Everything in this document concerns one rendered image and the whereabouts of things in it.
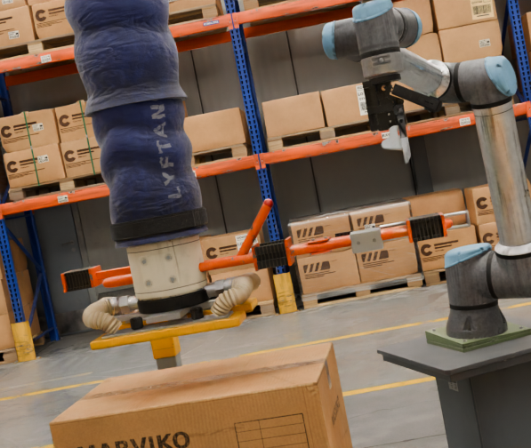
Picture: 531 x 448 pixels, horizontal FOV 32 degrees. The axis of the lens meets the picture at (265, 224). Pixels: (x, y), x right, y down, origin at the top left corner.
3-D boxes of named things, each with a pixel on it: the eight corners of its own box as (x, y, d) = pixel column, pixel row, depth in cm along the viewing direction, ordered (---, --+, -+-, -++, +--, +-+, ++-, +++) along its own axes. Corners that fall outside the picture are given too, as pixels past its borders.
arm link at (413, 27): (380, 13, 223) (356, 12, 213) (423, 4, 217) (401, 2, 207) (384, 52, 224) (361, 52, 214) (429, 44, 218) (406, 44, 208)
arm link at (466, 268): (459, 295, 301) (452, 243, 299) (510, 294, 292) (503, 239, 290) (441, 306, 289) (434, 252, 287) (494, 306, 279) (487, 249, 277)
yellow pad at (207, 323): (90, 351, 204) (86, 329, 203) (104, 341, 214) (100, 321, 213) (240, 326, 199) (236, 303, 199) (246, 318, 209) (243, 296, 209)
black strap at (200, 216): (100, 245, 205) (96, 228, 205) (128, 236, 228) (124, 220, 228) (197, 228, 202) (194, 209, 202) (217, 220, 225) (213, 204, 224)
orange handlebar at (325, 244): (57, 300, 216) (54, 285, 215) (97, 282, 246) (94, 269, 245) (454, 231, 203) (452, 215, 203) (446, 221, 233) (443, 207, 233)
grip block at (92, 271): (63, 292, 241) (60, 274, 241) (75, 288, 250) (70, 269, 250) (94, 287, 240) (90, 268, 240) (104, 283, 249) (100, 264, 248)
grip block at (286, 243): (254, 272, 207) (250, 246, 207) (261, 267, 217) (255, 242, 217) (291, 266, 206) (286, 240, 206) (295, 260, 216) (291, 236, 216)
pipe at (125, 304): (90, 333, 205) (85, 308, 205) (121, 314, 230) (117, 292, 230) (238, 308, 201) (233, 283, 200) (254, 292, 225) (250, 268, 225)
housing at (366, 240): (352, 254, 206) (349, 234, 206) (353, 251, 213) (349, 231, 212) (383, 249, 205) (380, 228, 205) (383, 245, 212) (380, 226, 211)
